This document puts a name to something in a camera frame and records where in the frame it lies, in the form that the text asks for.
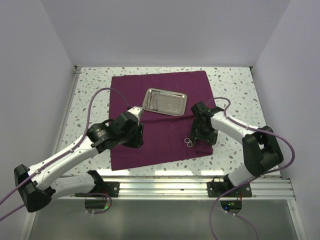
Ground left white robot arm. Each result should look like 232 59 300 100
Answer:
14 106 144 213

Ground long steel scissors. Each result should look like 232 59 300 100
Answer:
184 138 196 148

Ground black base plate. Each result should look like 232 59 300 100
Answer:
206 181 253 198
74 181 120 198

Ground steel instrument tray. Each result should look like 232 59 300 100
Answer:
142 88 188 117

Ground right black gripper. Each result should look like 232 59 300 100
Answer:
189 118 219 147

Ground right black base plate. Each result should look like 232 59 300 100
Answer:
206 181 253 198

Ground purple cable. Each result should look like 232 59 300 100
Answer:
208 96 295 240
0 87 130 220

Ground purple cloth wrap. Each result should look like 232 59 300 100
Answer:
109 70 213 171

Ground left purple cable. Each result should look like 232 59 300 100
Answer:
0 87 130 220

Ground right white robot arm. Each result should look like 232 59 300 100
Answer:
185 101 284 197

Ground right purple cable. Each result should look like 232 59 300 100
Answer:
208 96 295 240

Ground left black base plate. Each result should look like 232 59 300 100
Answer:
74 181 120 198

